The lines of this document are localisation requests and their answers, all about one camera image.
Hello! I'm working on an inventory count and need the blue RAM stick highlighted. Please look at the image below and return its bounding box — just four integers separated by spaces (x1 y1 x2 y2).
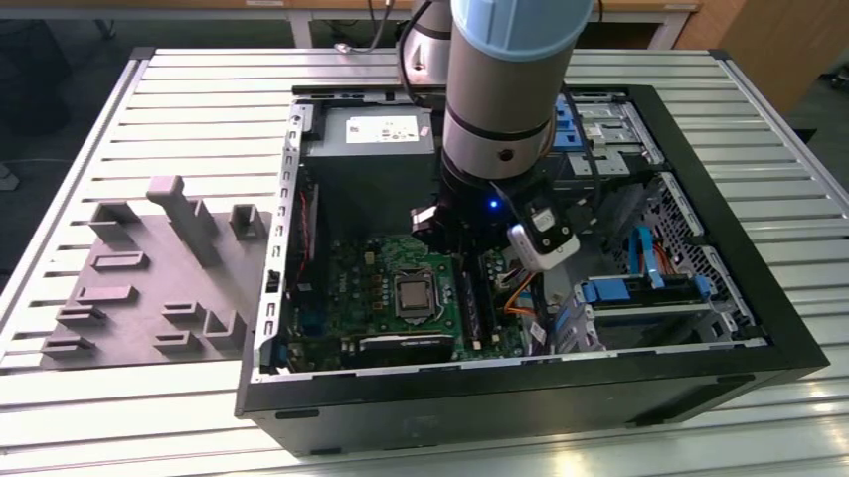
459 255 480 349

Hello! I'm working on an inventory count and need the installed RAM stick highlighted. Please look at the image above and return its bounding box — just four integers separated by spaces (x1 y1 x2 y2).
478 253 500 345

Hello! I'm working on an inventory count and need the silver CPU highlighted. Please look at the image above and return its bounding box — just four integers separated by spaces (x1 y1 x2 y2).
395 282 432 307

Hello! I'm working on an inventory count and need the grey power supply unit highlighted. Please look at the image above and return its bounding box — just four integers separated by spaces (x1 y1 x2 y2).
302 104 443 235

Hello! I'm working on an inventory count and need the CPU socket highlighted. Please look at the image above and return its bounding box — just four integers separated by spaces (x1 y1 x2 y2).
388 266 446 325

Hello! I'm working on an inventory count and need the green motherboard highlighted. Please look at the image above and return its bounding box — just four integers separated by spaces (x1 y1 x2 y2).
284 233 531 372

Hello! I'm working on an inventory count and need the blue plastic drive latch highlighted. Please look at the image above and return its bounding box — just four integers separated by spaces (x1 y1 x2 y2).
553 93 586 153

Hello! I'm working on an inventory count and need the grey metal drive cage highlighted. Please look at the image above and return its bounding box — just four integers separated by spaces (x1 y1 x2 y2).
542 88 665 210

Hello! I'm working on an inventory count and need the black graphics card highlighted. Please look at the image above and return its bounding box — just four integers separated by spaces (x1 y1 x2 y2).
340 333 459 369

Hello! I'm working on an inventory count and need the hard disk in blue carrier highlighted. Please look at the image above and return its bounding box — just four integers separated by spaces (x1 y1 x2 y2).
574 275 715 307

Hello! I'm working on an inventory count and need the grey metal disk bay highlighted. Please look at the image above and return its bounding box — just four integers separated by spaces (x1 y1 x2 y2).
548 297 770 354

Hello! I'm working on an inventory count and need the black PC case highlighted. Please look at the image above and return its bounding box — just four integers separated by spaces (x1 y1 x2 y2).
232 82 831 457

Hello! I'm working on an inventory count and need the grey parts rack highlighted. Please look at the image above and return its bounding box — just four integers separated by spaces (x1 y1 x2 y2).
39 173 275 373

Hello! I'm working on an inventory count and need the wooden cabinet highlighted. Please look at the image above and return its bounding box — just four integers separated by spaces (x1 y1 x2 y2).
675 0 849 118

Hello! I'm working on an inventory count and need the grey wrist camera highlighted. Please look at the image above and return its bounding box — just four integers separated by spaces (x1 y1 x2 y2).
507 198 582 272

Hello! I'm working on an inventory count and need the black cable bundle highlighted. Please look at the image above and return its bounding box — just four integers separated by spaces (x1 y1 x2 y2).
496 171 655 294

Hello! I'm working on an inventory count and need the orange wire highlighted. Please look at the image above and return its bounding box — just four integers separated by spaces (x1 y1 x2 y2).
500 270 551 317

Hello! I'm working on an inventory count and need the blue flat data wire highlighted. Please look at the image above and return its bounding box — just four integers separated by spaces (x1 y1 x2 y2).
626 226 669 290

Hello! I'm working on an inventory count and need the thick black camera cable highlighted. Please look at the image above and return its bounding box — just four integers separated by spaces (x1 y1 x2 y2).
395 0 609 239

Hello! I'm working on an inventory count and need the thin cable with silver plug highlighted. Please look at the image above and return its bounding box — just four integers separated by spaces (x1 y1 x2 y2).
334 0 399 54

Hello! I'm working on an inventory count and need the wooden desk with white frame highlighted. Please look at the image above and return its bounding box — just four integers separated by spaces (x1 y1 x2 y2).
0 0 705 51

